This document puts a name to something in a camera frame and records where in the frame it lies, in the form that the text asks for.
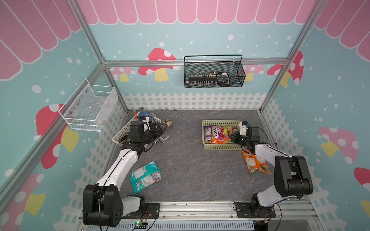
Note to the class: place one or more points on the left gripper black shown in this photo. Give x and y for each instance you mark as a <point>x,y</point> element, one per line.
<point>157,134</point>

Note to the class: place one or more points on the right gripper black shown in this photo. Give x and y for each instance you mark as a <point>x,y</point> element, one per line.
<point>234,139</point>

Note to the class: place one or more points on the light green perforated basket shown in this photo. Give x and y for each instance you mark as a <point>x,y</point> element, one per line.
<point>228,146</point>

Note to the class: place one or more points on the orange Fox's candy bag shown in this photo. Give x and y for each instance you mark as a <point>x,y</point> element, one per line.
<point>215,140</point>

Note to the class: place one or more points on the small purple berries candy bag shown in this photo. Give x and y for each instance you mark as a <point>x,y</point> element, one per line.
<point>207,133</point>

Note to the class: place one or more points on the teal candy bag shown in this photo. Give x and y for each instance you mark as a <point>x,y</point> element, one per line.
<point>145,176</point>

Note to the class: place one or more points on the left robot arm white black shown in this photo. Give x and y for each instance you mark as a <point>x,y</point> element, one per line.
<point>102,204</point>

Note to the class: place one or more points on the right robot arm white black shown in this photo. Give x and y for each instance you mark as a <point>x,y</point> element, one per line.
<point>291,176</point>

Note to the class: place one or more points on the white perforated plastic basket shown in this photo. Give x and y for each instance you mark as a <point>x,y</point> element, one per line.
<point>125,130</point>

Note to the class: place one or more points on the electronics in mesh basket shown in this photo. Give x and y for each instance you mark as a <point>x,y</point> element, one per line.
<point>220,79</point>

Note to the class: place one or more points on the chrome faucet valve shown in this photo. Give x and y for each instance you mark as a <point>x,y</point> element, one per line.
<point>161,139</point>

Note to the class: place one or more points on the clear packing tape roll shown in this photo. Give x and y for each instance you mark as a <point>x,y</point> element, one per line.
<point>168,123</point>

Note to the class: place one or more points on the green lit circuit board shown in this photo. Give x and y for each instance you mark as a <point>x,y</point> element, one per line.
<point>140,225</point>

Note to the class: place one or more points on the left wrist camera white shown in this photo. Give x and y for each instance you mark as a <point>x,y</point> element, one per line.
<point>146,122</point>

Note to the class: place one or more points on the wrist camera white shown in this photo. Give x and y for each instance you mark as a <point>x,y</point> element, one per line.
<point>146,122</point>
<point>243,127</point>

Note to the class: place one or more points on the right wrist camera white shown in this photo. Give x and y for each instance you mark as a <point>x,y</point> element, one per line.
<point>243,127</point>

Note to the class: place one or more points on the orange snack bag by wall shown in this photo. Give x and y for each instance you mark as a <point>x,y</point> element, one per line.
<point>255,163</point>

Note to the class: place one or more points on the black wire mesh wall basket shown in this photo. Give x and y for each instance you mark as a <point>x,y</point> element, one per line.
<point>213,71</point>

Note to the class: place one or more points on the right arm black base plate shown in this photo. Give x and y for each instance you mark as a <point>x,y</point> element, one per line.
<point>250,210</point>

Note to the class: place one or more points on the white wire wall basket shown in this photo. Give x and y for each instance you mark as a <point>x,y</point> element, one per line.
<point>89,108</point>

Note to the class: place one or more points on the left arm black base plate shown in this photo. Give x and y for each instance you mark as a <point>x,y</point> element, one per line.
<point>150,210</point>

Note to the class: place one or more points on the aluminium front rail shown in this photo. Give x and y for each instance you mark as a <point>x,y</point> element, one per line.
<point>291,209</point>

